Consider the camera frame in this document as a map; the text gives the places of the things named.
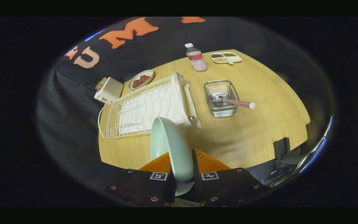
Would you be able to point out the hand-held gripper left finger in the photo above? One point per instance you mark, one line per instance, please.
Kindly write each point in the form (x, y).
(141, 186)

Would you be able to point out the cream toaster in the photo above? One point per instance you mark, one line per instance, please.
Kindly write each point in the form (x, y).
(110, 90)

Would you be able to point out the white divided dish with beans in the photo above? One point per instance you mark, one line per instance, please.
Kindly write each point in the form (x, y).
(225, 58)

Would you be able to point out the white plate with cookies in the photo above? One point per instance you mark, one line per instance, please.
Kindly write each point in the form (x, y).
(133, 79)

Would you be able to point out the light green plate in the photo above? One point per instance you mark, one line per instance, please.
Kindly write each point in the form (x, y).
(171, 146)

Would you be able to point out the toast slices in toaster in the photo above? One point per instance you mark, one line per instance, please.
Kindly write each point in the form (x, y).
(99, 85)

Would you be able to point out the clear plastic water bottle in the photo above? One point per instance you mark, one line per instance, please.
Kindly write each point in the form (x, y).
(197, 60)

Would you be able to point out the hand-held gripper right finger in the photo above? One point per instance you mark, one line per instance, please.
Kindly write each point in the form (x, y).
(195, 165)

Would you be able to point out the brown cookie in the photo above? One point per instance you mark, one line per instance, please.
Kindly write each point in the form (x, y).
(144, 78)
(137, 83)

